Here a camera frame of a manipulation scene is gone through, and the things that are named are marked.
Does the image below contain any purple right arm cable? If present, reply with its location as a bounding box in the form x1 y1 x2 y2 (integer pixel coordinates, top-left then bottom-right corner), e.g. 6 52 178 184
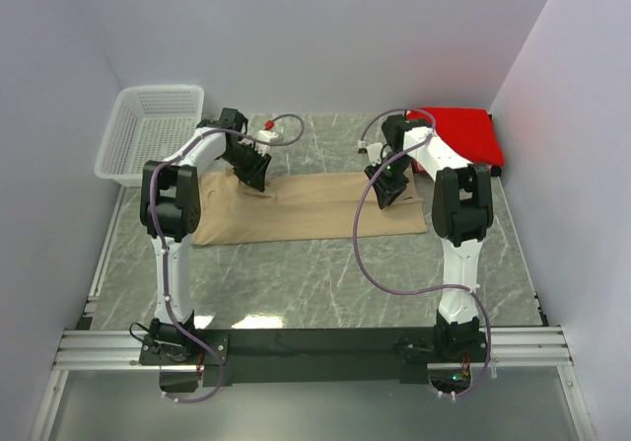
352 109 493 400

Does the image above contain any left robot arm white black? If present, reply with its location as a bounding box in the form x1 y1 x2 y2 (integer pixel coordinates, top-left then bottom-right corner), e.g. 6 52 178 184
140 109 282 364

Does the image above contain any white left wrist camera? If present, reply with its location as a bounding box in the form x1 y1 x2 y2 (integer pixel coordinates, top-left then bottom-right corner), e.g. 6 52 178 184
254 119 284 146

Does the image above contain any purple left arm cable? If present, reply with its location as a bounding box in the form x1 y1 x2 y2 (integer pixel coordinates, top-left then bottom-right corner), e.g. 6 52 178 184
147 112 305 404

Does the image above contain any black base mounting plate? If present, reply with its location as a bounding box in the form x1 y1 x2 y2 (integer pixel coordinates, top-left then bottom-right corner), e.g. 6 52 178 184
139 327 490 387

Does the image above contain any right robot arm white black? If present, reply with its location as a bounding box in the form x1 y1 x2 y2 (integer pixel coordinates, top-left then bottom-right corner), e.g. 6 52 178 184
359 110 494 361

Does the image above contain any beige t-shirt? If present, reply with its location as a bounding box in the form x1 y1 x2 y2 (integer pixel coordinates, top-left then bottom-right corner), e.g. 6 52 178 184
189 170 428 248

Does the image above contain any aluminium frame rail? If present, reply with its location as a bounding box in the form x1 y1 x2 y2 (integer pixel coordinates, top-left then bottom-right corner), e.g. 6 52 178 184
52 327 574 371

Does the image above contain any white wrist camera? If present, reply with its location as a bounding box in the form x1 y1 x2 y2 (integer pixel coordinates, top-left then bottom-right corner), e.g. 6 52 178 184
358 140 384 165
254 119 284 146

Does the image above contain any folded red t-shirt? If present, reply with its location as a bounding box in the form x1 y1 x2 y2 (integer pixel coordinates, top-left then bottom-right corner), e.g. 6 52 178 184
425 107 505 170

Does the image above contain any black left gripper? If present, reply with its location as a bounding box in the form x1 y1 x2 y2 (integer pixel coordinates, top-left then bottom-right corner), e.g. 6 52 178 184
221 144 272 192

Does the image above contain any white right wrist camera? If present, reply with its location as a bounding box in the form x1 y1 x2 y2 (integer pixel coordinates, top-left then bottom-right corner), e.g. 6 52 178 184
358 140 384 165

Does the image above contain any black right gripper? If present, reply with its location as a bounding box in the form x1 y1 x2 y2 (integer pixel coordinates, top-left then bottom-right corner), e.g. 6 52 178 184
365 152 414 210

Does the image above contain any white plastic basket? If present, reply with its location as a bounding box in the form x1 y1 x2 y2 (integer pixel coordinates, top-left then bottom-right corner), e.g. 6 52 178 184
94 85 205 186

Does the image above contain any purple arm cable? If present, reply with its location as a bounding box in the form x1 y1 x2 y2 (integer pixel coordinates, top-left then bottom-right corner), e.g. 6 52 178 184
352 109 493 400
147 112 305 404

